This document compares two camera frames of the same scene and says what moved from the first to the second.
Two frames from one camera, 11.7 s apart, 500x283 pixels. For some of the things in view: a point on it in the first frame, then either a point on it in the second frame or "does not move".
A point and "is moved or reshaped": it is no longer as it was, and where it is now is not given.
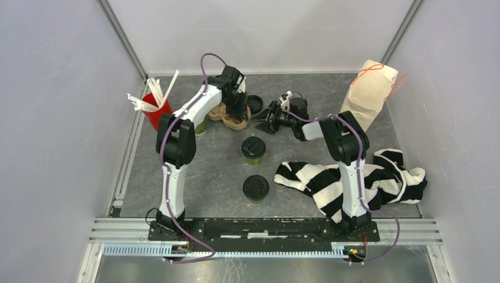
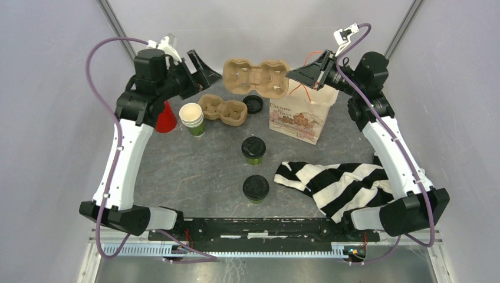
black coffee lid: (253, 147) does not move
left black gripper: (242, 111) to (203, 78)
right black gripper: (270, 125) to (312, 74)
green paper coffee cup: (257, 201) does not move
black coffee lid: (256, 187) does not move
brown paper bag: (369, 91) is moved or reshaped
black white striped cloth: (390, 182) does not move
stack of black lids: (255, 103) does not move
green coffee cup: (254, 162) does not move
